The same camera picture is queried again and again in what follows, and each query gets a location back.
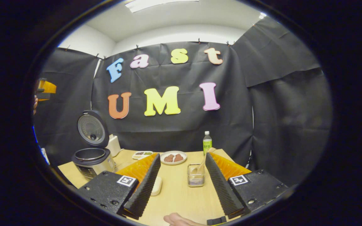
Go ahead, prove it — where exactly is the cream rice container box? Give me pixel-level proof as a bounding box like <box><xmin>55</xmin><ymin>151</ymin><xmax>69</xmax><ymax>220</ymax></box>
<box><xmin>151</xmin><ymin>176</ymin><xmax>162</xmax><ymax>196</ymax></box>

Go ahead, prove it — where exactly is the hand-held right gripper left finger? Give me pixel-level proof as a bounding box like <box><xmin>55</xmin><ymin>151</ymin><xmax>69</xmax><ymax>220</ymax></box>
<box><xmin>77</xmin><ymin>153</ymin><xmax>162</xmax><ymax>220</ymax></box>

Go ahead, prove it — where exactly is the white divided condiment dish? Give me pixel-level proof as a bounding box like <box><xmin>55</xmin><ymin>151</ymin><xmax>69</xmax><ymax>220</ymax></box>
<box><xmin>132</xmin><ymin>151</ymin><xmax>153</xmax><ymax>160</ymax></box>

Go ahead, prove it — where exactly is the white round plate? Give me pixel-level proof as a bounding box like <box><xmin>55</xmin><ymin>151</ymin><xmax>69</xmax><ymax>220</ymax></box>
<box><xmin>160</xmin><ymin>151</ymin><xmax>188</xmax><ymax>165</ymax></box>

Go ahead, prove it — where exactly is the large ceiling light panel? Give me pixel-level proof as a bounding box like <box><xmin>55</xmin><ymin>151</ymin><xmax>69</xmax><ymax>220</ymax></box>
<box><xmin>125</xmin><ymin>0</ymin><xmax>199</xmax><ymax>13</ymax></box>

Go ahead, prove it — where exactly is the wooden spoon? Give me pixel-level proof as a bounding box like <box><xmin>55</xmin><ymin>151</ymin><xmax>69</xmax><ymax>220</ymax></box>
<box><xmin>190</xmin><ymin>148</ymin><xmax>216</xmax><ymax>176</ymax></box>

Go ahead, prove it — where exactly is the metal wire chopstick holder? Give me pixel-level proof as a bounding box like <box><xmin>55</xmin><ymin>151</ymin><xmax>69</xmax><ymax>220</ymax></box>
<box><xmin>187</xmin><ymin>163</ymin><xmax>206</xmax><ymax>187</ymax></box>

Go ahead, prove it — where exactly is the green drink bottle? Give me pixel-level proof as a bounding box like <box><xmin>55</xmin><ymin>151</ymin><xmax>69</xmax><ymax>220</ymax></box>
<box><xmin>203</xmin><ymin>131</ymin><xmax>212</xmax><ymax>156</ymax></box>

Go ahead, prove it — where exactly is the white toaster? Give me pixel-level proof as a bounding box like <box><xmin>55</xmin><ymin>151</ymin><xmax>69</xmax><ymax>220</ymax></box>
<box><xmin>107</xmin><ymin>134</ymin><xmax>122</xmax><ymax>157</ymax></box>

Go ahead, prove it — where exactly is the dark grey rice cooker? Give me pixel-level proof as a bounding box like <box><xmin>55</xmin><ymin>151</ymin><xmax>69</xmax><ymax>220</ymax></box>
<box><xmin>72</xmin><ymin>110</ymin><xmax>116</xmax><ymax>179</ymax></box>

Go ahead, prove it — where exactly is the black backdrop cloth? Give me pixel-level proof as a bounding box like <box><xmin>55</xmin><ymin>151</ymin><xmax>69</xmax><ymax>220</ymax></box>
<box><xmin>33</xmin><ymin>16</ymin><xmax>332</xmax><ymax>186</ymax></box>

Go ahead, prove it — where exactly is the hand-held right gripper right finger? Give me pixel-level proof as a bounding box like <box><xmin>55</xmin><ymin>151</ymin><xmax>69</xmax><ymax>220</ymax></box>
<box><xmin>205</xmin><ymin>152</ymin><xmax>290</xmax><ymax>219</ymax></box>

